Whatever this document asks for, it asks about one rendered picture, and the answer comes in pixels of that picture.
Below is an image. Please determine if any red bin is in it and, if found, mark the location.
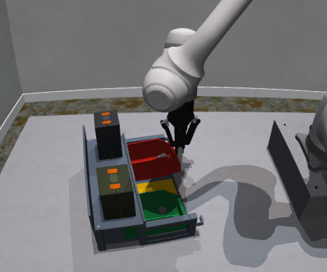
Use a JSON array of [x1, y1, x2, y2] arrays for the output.
[[127, 139, 180, 180]]

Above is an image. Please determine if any grey metal shelf rack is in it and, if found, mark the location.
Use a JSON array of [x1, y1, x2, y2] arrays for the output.
[[83, 125, 204, 251]]

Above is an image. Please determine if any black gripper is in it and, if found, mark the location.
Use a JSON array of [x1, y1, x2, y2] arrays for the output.
[[160, 100, 200, 163]]

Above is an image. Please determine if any black case with orange handles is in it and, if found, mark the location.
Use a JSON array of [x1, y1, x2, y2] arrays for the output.
[[93, 110, 123, 160]]

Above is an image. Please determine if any green bin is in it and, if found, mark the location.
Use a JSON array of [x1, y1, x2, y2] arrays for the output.
[[127, 189, 187, 239]]

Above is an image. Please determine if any grey disc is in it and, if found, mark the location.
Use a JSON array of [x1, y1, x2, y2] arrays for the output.
[[158, 206, 167, 214]]

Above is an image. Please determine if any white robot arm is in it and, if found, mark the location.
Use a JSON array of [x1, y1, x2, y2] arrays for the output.
[[142, 0, 327, 171]]

